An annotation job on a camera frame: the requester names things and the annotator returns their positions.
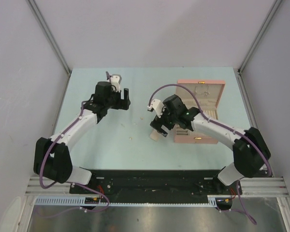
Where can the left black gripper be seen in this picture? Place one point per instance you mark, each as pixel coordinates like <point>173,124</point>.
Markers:
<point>122,104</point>

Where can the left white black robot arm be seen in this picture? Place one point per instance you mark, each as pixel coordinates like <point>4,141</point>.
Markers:
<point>52,157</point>

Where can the aluminium corner post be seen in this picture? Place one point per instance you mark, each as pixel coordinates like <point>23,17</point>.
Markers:
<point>37,13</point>
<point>260,34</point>

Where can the grey slotted cable duct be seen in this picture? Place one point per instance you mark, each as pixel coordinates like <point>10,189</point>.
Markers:
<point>94,201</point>

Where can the left aluminium corner post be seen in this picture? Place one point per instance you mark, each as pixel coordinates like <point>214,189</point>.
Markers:
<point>37,13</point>

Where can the right aluminium corner post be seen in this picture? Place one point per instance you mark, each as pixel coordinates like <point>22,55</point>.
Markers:
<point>260,34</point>

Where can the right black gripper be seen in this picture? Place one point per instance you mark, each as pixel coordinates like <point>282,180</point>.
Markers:
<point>158,122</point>

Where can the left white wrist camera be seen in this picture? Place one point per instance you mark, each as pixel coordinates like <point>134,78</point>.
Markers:
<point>115,80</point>

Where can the aluminium frame rail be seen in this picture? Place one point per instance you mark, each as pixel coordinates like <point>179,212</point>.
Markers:
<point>34,188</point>

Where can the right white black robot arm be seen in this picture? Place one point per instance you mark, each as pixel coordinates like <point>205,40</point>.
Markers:
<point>249,149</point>

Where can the beige ring cushion block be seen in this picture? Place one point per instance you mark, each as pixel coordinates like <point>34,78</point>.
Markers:
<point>155,136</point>

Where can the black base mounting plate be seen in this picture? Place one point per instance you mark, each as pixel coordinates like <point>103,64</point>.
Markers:
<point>201,182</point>

